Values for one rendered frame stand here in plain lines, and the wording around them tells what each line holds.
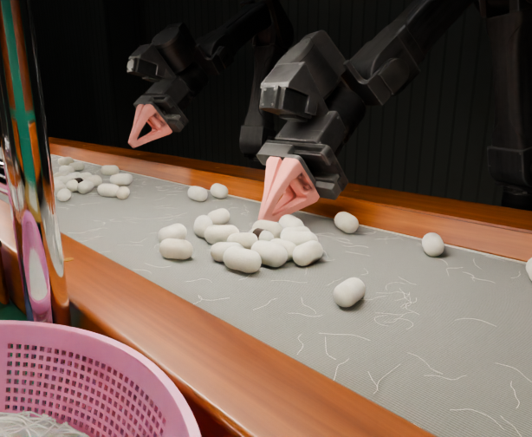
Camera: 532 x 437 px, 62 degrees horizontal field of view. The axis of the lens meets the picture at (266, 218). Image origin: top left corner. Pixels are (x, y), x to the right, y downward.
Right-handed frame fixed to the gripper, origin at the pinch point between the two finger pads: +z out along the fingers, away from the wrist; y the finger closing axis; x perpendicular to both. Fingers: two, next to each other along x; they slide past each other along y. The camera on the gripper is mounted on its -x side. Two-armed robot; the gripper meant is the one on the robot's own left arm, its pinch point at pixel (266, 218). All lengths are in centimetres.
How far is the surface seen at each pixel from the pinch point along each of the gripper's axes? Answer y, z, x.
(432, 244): 17.5, -3.8, 3.6
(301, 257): 10.6, 4.9, -3.4
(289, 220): 3.3, -0.5, 0.1
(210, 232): -0.3, 6.0, -5.0
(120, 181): -38.2, -0.7, 1.3
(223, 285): 8.4, 11.2, -7.3
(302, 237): 8.1, 2.1, -1.9
